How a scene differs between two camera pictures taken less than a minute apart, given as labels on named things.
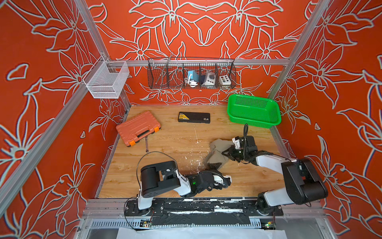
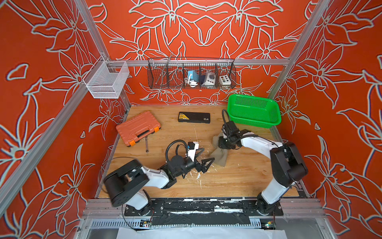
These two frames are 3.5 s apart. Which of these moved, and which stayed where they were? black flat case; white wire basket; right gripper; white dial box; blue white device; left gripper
Moved: left gripper; right gripper
Stayed: white dial box; white wire basket; blue white device; black flat case
